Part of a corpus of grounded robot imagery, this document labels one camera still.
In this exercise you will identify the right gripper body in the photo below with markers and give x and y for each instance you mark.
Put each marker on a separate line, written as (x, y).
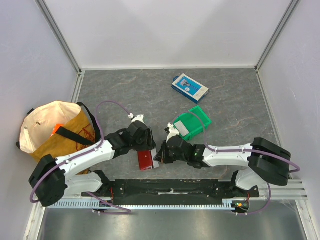
(164, 152)

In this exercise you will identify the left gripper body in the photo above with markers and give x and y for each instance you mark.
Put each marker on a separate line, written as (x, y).
(141, 144)

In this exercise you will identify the red card holder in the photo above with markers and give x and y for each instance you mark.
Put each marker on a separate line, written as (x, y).
(145, 160)

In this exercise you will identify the white credit card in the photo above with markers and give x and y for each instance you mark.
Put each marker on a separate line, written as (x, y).
(179, 125)

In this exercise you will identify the green plastic bin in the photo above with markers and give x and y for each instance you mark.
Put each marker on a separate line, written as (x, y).
(192, 123)

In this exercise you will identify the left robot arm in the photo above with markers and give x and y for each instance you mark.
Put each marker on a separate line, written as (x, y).
(54, 178)

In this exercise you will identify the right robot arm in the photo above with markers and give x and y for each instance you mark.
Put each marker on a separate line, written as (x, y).
(261, 161)

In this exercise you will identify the blue white product box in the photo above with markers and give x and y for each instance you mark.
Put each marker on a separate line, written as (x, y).
(189, 88)

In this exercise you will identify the orange item in bag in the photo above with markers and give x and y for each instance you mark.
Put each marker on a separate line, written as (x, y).
(56, 128)

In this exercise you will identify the brown paper tote bag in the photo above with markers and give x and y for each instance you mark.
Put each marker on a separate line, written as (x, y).
(80, 130)

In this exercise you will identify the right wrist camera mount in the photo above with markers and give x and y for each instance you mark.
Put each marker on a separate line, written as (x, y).
(171, 131)

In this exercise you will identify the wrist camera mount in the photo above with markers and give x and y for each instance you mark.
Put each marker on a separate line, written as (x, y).
(136, 118)
(171, 131)

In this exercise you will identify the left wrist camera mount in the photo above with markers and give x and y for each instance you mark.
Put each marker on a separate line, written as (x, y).
(136, 118)

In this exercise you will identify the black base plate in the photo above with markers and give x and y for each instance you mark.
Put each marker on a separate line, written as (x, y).
(125, 188)

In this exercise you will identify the grey slotted cable duct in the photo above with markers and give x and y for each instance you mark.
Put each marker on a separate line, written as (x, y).
(148, 204)

